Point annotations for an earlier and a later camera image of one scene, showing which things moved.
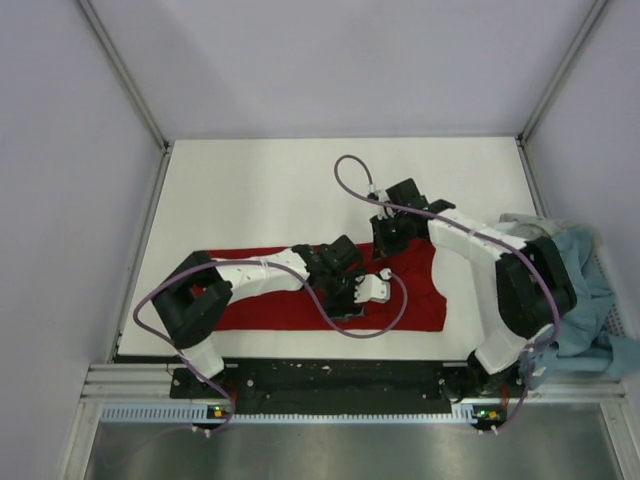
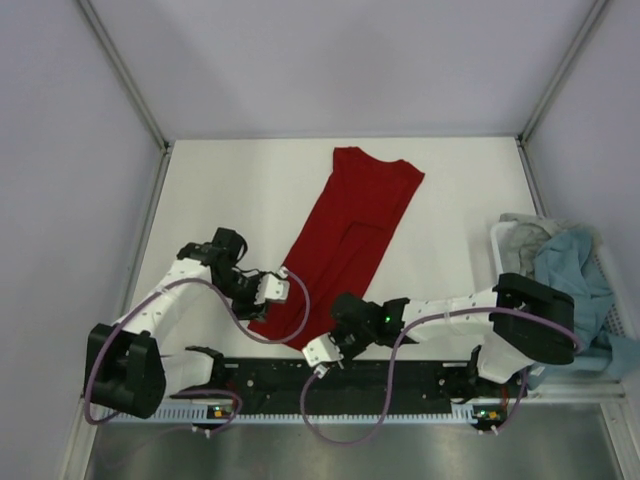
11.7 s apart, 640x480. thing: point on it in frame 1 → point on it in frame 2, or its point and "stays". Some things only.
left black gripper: (335, 309) → (248, 310)
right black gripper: (381, 248) → (347, 354)
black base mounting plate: (329, 387) stays
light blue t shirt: (583, 344) stays
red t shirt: (417, 299) → (341, 245)
